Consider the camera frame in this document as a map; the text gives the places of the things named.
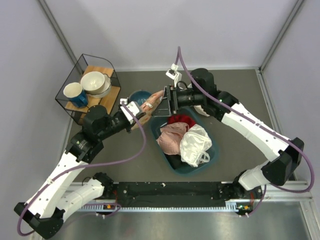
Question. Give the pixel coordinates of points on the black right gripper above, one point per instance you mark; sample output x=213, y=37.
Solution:
x=169, y=103

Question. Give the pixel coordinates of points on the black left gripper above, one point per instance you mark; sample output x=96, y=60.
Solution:
x=129, y=126

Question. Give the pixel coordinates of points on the floral mesh laundry bag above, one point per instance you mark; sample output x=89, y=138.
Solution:
x=150, y=105

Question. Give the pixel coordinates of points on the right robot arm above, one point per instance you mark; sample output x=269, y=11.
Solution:
x=283, y=155

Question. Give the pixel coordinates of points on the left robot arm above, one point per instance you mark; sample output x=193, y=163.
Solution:
x=48, y=209

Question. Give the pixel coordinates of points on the red bra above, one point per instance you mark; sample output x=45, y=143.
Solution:
x=181, y=118

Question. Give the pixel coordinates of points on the pink bra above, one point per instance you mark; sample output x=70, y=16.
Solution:
x=171, y=137

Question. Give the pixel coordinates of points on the white insulated lunch bag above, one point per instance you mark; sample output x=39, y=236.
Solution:
x=200, y=110

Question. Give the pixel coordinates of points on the white bra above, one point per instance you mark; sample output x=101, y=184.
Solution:
x=194, y=146

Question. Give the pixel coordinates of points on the teal plastic basin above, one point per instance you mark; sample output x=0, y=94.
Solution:
x=156, y=123

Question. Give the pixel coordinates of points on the dark blue ceramic bowl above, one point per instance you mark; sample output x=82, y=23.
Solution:
x=139, y=96

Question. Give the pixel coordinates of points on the white bowl underneath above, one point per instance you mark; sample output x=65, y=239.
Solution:
x=106, y=89

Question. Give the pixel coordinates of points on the cream ceramic bowl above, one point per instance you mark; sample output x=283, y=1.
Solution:
x=93, y=82

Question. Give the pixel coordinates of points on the black garment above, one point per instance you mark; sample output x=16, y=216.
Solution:
x=175, y=161

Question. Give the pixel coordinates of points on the blue mug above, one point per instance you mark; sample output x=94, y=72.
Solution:
x=75, y=93

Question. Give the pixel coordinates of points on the black wire wooden shelf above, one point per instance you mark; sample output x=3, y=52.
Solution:
x=84, y=65

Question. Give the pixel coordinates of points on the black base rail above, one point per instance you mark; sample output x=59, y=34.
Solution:
x=172, y=194

